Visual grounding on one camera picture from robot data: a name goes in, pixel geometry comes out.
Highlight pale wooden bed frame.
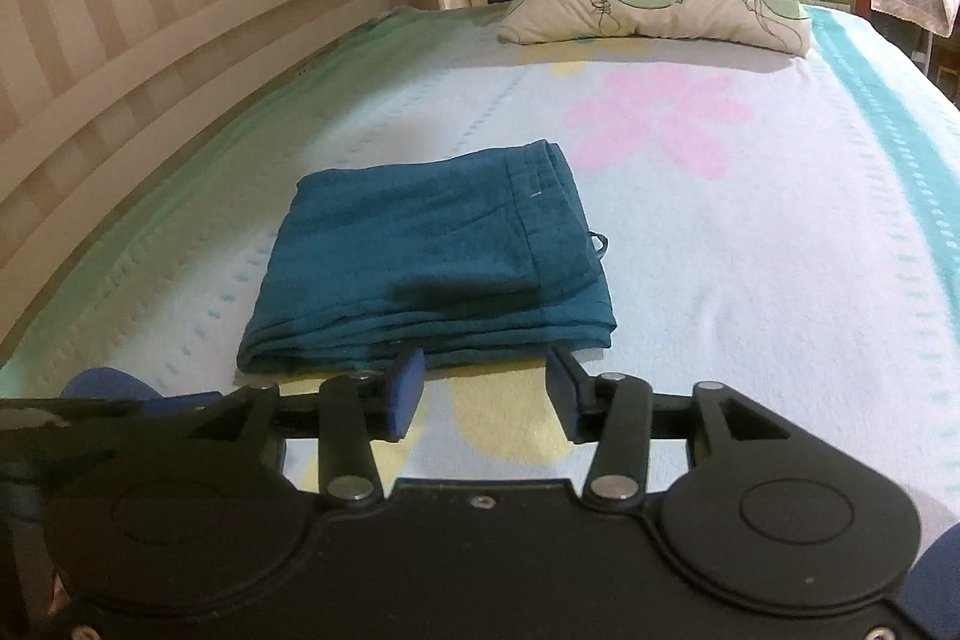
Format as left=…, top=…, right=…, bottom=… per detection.
left=0, top=0, right=481, bottom=348

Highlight blue cloth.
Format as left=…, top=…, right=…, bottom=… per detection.
left=58, top=366, right=167, bottom=417
left=904, top=531, right=960, bottom=640

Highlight teal pants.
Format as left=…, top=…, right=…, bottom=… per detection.
left=236, top=139, right=620, bottom=380

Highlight leaf print pillow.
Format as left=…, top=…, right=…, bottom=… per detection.
left=496, top=0, right=815, bottom=58

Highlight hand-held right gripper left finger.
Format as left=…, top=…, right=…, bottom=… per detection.
left=184, top=347, right=427, bottom=504

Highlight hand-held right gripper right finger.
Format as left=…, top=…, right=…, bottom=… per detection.
left=546, top=346, right=794, bottom=512

